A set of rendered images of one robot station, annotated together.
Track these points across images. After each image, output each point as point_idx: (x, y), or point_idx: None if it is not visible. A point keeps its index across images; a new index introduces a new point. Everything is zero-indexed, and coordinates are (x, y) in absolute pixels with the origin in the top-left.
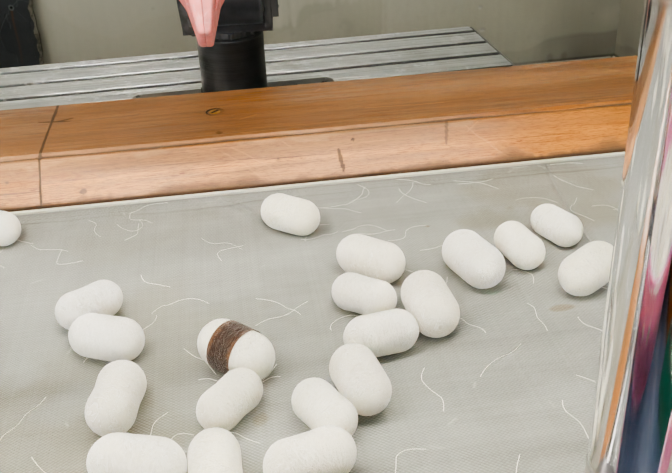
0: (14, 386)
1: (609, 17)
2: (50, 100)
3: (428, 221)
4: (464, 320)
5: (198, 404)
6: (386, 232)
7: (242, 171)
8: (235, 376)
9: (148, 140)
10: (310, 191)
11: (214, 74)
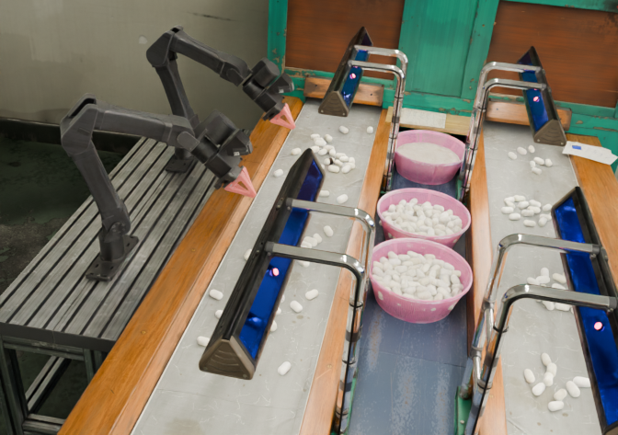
0: None
1: None
2: (143, 181)
3: (302, 144)
4: None
5: (339, 164)
6: (303, 148)
7: (275, 152)
8: (337, 160)
9: (264, 154)
10: (283, 150)
11: (188, 151)
